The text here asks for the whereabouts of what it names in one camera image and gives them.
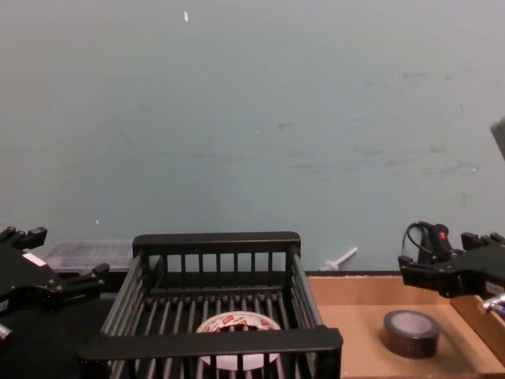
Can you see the shallow brown cardboard tray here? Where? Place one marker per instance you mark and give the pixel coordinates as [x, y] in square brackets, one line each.
[355, 316]

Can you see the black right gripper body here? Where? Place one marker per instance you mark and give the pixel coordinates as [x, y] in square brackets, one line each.
[469, 272]

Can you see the black rack with steel bars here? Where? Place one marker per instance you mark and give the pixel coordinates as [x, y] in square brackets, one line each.
[213, 241]

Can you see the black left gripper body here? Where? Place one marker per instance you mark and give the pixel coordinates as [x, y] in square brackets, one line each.
[27, 284]

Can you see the silver tape roll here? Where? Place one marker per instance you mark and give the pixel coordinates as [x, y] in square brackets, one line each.
[410, 347]

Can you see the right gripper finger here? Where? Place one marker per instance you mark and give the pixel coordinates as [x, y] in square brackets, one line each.
[422, 274]
[481, 241]

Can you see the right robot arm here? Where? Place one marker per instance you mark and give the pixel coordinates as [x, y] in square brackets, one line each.
[499, 138]

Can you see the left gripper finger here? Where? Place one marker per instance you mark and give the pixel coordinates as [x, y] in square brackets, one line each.
[87, 282]
[23, 239]

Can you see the small white plastic piece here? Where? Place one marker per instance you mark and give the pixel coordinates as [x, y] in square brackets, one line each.
[339, 260]

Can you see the white tape roll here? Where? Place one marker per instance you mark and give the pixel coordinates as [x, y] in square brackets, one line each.
[221, 321]

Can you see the clear plastic case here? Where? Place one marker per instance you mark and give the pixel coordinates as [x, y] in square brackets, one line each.
[90, 254]

